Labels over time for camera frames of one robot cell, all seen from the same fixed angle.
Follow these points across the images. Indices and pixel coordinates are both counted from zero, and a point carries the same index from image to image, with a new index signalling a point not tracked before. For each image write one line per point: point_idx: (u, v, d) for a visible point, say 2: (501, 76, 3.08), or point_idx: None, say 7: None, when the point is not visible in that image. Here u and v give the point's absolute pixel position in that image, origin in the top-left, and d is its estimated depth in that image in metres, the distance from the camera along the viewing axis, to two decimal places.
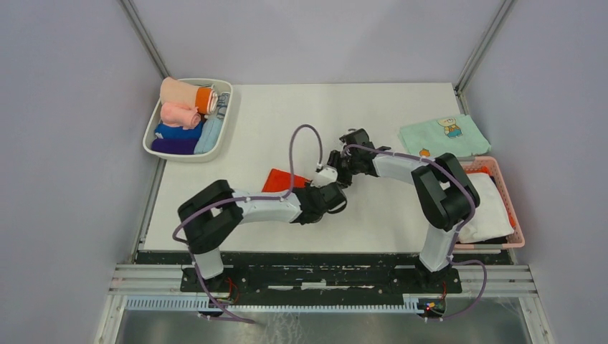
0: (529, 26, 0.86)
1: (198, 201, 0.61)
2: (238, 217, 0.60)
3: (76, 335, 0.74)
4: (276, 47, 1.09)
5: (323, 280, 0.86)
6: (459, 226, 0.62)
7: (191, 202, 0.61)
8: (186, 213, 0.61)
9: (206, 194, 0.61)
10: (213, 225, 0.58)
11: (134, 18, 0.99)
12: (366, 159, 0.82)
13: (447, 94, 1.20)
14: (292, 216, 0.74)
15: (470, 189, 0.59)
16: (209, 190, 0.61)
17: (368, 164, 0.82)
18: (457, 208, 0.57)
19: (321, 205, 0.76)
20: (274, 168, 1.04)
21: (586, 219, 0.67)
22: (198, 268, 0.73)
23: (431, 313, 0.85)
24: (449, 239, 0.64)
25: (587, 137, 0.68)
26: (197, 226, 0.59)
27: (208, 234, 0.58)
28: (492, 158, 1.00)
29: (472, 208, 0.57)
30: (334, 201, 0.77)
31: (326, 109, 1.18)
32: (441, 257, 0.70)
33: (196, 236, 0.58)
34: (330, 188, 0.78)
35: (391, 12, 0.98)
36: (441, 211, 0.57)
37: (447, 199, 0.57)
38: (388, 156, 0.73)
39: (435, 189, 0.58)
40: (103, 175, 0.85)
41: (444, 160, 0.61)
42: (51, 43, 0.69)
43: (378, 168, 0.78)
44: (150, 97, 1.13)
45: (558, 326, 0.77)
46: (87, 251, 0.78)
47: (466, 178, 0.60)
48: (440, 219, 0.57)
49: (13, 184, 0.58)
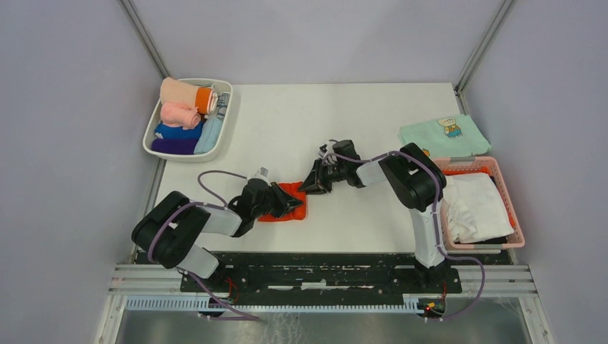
0: (529, 25, 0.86)
1: (155, 217, 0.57)
2: (203, 218, 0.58)
3: (76, 335, 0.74)
4: (276, 47, 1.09)
5: (323, 280, 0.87)
6: (434, 206, 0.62)
7: (148, 220, 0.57)
8: (145, 231, 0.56)
9: (164, 207, 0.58)
10: (183, 230, 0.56)
11: (134, 18, 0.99)
12: (353, 173, 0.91)
13: (447, 94, 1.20)
14: (235, 226, 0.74)
15: (437, 170, 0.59)
16: (165, 203, 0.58)
17: (354, 178, 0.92)
18: (426, 188, 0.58)
19: (251, 210, 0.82)
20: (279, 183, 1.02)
21: (586, 219, 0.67)
22: (191, 271, 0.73)
23: (431, 313, 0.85)
24: (428, 221, 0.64)
25: (587, 137, 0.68)
26: (164, 240, 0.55)
27: (181, 240, 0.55)
28: (492, 158, 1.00)
29: (437, 188, 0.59)
30: (262, 195, 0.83)
31: (326, 109, 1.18)
32: (431, 250, 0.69)
33: (167, 247, 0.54)
34: (247, 191, 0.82)
35: (391, 12, 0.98)
36: (410, 193, 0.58)
37: (414, 180, 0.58)
38: (366, 163, 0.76)
39: (401, 173, 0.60)
40: (103, 175, 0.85)
41: (406, 149, 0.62)
42: (51, 44, 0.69)
43: (361, 178, 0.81)
44: (150, 97, 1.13)
45: (558, 326, 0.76)
46: (86, 251, 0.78)
47: (431, 160, 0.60)
48: (411, 200, 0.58)
49: (13, 183, 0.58)
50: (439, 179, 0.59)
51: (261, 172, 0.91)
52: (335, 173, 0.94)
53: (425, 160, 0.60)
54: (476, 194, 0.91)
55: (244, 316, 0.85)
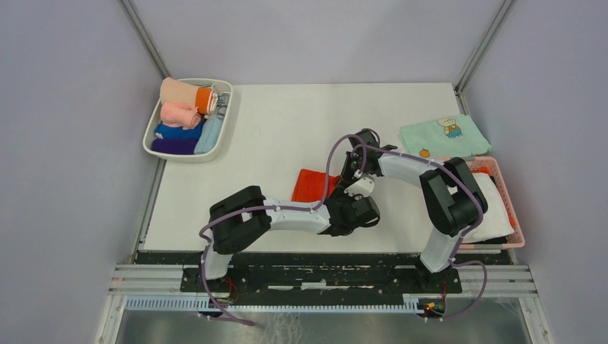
0: (528, 26, 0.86)
1: (230, 204, 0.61)
2: (265, 226, 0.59)
3: (75, 335, 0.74)
4: (277, 47, 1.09)
5: (323, 280, 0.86)
6: (464, 233, 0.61)
7: (221, 203, 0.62)
8: (216, 213, 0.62)
9: (239, 198, 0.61)
10: (241, 228, 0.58)
11: (135, 18, 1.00)
12: (371, 157, 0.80)
13: (447, 94, 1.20)
14: (320, 228, 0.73)
15: (479, 196, 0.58)
16: (242, 194, 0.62)
17: (373, 163, 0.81)
18: (463, 213, 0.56)
19: (350, 221, 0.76)
20: (304, 169, 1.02)
21: (586, 219, 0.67)
22: (206, 269, 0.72)
23: (431, 313, 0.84)
24: (452, 243, 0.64)
25: (587, 137, 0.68)
26: (224, 228, 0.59)
27: (236, 238, 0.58)
28: (492, 158, 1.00)
29: (480, 214, 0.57)
30: (368, 213, 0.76)
31: (326, 109, 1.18)
32: (443, 259, 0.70)
33: (224, 237, 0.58)
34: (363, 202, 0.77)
35: (391, 12, 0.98)
36: (447, 216, 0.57)
37: (454, 204, 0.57)
38: (393, 155, 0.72)
39: (444, 194, 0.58)
40: (102, 175, 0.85)
41: (453, 166, 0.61)
42: (51, 44, 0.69)
43: (382, 168, 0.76)
44: (150, 97, 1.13)
45: (558, 327, 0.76)
46: (85, 251, 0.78)
47: (475, 184, 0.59)
48: (447, 225, 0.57)
49: (14, 183, 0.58)
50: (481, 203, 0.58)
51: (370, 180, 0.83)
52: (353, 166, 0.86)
53: (469, 185, 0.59)
54: None
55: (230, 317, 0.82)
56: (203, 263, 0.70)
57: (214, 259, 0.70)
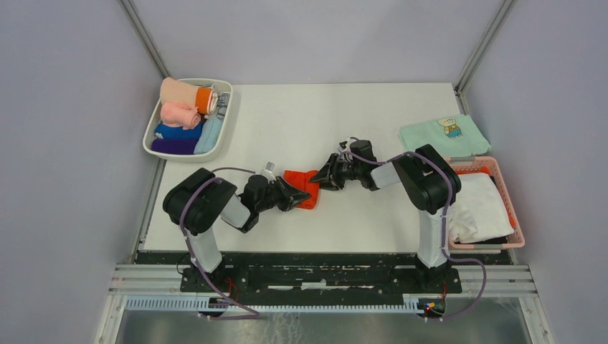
0: (529, 25, 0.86)
1: (190, 184, 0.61)
2: (231, 190, 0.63)
3: (75, 334, 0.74)
4: (277, 46, 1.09)
5: (323, 280, 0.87)
6: (444, 210, 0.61)
7: (182, 187, 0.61)
8: (178, 196, 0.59)
9: (196, 177, 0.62)
10: (213, 198, 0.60)
11: (135, 18, 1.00)
12: (368, 173, 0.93)
13: (448, 94, 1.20)
14: (244, 214, 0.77)
15: (452, 173, 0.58)
16: (196, 175, 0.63)
17: (368, 180, 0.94)
18: (439, 190, 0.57)
19: (254, 206, 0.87)
20: (287, 170, 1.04)
21: (586, 219, 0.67)
22: (199, 264, 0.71)
23: (431, 313, 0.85)
24: (436, 224, 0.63)
25: (586, 137, 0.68)
26: (195, 206, 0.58)
27: (211, 207, 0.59)
28: (492, 158, 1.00)
29: (451, 191, 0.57)
30: (262, 190, 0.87)
31: (325, 108, 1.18)
32: (435, 250, 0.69)
33: (198, 213, 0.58)
34: (248, 190, 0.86)
35: (391, 12, 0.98)
36: (422, 194, 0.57)
37: (427, 182, 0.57)
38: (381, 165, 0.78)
39: (414, 173, 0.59)
40: (102, 174, 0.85)
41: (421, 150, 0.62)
42: (50, 43, 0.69)
43: (375, 179, 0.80)
44: (150, 97, 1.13)
45: (558, 327, 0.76)
46: (86, 250, 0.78)
47: (445, 163, 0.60)
48: (424, 202, 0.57)
49: (13, 183, 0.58)
50: (452, 181, 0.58)
51: (267, 167, 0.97)
52: (349, 172, 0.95)
53: (439, 163, 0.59)
54: (477, 193, 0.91)
55: (245, 316, 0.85)
56: (196, 258, 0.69)
57: (201, 248, 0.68)
